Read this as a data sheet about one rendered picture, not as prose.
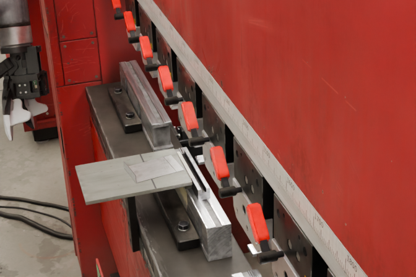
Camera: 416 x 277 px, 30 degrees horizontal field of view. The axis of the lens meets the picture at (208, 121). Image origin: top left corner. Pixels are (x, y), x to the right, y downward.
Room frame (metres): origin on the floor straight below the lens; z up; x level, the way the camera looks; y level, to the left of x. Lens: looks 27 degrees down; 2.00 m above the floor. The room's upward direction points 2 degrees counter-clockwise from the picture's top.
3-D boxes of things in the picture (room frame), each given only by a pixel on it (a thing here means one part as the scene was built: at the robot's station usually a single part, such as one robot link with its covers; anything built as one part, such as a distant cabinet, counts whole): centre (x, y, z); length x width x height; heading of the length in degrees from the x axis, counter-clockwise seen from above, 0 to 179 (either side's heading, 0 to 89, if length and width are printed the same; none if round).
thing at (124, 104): (2.28, 0.27, 0.89); 0.30 x 0.05 x 0.03; 16
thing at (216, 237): (1.66, 0.04, 0.92); 0.39 x 0.06 x 0.10; 16
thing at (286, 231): (0.97, -0.16, 1.26); 0.15 x 0.09 x 0.17; 16
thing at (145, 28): (1.93, 0.12, 1.26); 0.15 x 0.09 x 0.17; 16
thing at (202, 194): (1.69, 0.04, 0.98); 0.20 x 0.03 x 0.03; 16
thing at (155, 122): (2.25, 0.20, 0.92); 0.50 x 0.06 x 0.10; 16
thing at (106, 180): (1.68, 0.20, 1.00); 0.26 x 0.18 x 0.01; 106
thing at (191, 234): (1.66, 0.10, 0.89); 0.30 x 0.05 x 0.03; 16
